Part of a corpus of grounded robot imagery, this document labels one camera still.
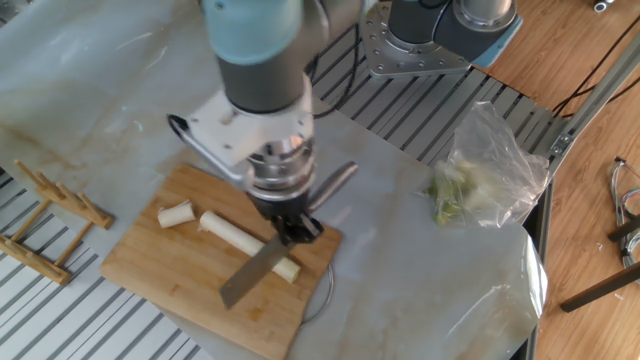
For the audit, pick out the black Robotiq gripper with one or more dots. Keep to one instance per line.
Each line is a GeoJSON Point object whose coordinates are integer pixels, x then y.
{"type": "Point", "coordinates": [280, 207]}

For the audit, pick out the steel cleaver knife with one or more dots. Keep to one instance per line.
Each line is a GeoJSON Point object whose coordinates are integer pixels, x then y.
{"type": "Point", "coordinates": [255, 270]}

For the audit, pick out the white scallion stalk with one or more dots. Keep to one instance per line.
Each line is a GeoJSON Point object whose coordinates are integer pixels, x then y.
{"type": "Point", "coordinates": [230, 232]}

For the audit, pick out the short cut scallion piece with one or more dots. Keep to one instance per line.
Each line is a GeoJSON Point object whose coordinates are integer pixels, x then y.
{"type": "Point", "coordinates": [175, 215]}

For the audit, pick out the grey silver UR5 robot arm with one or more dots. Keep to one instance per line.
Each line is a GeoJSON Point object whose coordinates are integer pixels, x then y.
{"type": "Point", "coordinates": [260, 50]}

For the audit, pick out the bamboo cutting board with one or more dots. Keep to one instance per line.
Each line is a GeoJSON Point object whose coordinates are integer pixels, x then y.
{"type": "Point", "coordinates": [190, 280]}

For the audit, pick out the silver robot mounting plate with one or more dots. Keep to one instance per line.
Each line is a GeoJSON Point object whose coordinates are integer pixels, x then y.
{"type": "Point", "coordinates": [400, 62]}

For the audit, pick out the plastic bag of scallion scraps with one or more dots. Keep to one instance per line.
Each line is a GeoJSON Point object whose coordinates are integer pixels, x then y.
{"type": "Point", "coordinates": [490, 175]}

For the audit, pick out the wooden peg rack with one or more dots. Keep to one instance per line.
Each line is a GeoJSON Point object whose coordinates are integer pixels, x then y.
{"type": "Point", "coordinates": [35, 260]}

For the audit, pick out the dark wooden bar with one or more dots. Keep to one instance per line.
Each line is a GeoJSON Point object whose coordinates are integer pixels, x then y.
{"type": "Point", "coordinates": [600, 287]}
{"type": "Point", "coordinates": [625, 229]}

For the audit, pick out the small white round object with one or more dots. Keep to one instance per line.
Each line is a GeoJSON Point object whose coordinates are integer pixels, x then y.
{"type": "Point", "coordinates": [601, 5]}

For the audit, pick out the aluminium frame beam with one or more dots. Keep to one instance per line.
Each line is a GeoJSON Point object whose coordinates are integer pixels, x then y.
{"type": "Point", "coordinates": [595, 95]}

